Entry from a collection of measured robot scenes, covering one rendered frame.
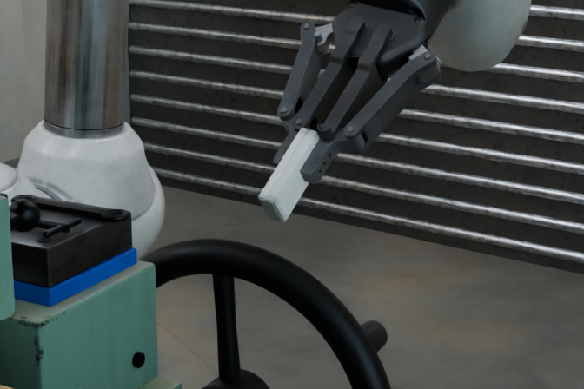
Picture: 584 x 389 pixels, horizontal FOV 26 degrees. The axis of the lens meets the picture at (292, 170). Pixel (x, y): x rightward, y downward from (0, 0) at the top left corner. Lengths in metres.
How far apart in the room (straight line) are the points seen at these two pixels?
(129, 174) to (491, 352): 1.82
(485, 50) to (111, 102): 0.53
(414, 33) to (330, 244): 3.05
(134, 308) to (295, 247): 3.12
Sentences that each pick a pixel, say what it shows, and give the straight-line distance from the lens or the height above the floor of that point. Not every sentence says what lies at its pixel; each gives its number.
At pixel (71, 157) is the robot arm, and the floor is 0.88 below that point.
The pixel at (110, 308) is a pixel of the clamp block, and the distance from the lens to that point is 0.89.
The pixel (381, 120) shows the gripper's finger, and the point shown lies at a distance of 0.99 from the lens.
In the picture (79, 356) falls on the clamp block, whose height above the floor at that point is 0.92.
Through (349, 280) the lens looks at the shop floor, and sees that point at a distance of 3.73.
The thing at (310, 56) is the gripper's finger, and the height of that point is 1.09.
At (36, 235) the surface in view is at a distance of 0.87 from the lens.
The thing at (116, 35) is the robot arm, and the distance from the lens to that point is 1.56.
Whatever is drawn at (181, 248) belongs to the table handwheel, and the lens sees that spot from 1.00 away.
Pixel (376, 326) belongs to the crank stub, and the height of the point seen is 0.88.
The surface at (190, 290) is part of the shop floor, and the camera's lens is 3.66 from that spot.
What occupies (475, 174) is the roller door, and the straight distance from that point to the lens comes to 3.95.
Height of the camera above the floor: 1.26
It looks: 15 degrees down
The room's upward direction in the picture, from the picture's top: straight up
